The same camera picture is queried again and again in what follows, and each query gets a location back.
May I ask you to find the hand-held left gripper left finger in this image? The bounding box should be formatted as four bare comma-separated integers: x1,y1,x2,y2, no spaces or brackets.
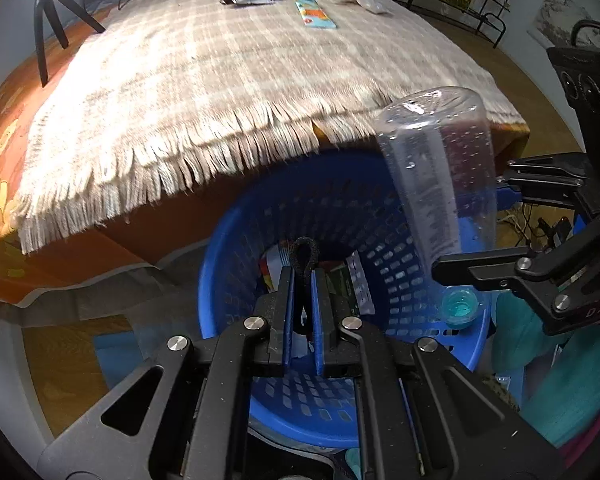
37,267,296,480

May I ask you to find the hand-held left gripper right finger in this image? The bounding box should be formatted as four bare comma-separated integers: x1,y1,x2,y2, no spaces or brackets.
311,268,566,480

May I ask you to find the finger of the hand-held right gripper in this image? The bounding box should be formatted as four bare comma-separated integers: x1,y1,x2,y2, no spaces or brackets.
432,212,600,321
495,154,588,208

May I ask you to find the long white snack packet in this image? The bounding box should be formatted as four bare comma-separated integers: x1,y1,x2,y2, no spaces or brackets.
260,250,293,293

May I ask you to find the green and white milk carton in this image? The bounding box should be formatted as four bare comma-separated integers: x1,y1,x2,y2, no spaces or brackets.
330,252,376,311

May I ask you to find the black hair tie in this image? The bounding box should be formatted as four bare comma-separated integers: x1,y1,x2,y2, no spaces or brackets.
287,236,321,336

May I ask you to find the clear plastic bottle teal cap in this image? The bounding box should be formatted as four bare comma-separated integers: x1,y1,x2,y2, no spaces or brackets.
371,86,496,330

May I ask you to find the blue plastic basket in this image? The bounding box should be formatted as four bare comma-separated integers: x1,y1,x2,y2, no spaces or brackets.
197,162,493,450

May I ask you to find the teal cloth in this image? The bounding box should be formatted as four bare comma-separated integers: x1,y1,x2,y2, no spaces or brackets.
490,290,600,448

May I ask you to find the black drying rack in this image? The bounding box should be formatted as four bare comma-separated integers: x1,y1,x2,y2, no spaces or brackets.
450,0,536,48

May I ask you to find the pink cloth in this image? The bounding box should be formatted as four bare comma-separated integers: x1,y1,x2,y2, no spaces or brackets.
565,410,600,466

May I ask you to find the beige plaid fringed cloth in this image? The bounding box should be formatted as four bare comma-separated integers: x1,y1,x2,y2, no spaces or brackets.
12,0,526,256

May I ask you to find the small blue and orange packet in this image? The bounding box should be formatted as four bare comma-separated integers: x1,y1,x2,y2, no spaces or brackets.
293,0,339,31

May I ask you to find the orange floral bed sheet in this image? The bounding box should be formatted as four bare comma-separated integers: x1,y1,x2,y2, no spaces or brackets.
0,7,531,306

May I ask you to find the tangle of floor cables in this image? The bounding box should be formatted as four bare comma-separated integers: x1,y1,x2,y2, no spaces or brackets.
500,205,576,256

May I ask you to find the wall poster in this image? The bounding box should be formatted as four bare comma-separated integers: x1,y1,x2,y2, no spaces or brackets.
527,0,600,56

